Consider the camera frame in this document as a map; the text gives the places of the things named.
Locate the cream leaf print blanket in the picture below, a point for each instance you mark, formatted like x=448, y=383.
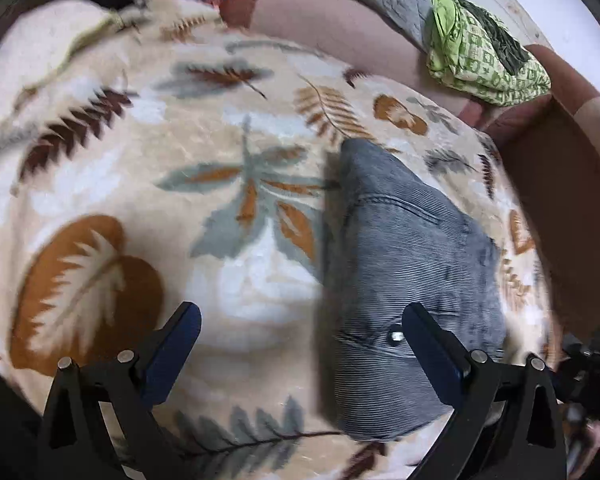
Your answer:
x=180, y=135

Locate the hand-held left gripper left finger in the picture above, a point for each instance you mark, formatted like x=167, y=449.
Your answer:
x=172, y=355

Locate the green patterned cloth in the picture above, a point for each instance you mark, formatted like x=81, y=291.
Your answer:
x=480, y=60

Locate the grey denim pants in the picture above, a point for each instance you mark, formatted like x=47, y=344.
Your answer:
x=410, y=260

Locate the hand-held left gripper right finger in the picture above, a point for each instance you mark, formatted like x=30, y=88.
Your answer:
x=435, y=355

